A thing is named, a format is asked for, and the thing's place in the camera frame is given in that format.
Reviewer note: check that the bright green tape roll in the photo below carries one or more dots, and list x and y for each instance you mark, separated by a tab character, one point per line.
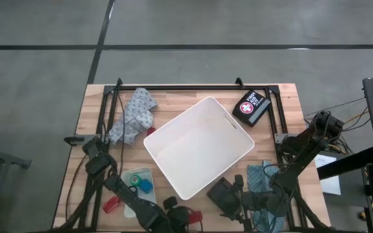
131	180

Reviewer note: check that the white paper sheet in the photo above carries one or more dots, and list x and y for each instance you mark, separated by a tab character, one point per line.
330	186

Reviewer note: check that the black first aid kit pouch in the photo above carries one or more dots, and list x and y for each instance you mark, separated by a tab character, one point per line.
257	110

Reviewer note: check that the red pill bottle white cap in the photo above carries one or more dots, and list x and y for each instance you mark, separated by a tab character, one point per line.
112	204
151	131
195	217

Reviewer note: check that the grey patterned cloth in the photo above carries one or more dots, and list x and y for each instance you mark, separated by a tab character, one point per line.
134	113

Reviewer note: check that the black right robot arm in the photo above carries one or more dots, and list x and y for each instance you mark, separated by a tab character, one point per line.
303	152

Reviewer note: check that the small black slotted basket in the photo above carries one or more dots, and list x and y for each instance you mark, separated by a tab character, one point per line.
220	194

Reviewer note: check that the large white woven basket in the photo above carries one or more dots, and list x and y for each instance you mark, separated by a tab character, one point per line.
199	149

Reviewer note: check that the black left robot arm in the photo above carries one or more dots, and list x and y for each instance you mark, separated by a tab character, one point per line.
134	202

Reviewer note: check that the blue patterned cloth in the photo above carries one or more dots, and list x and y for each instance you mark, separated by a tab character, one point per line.
256	178

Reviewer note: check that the black metal table frame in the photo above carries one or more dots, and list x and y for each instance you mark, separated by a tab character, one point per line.
189	87

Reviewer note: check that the blue bandage roll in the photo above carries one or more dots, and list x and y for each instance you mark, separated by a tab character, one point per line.
146	186

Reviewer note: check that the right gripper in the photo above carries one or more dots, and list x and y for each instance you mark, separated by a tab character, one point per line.
257	202

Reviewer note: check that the translucent plastic bin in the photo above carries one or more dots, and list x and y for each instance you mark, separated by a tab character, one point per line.
147	171

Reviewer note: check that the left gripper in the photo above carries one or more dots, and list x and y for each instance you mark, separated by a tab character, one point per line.
176	220

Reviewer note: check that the black support beam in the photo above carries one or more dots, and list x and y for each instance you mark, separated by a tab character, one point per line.
345	163

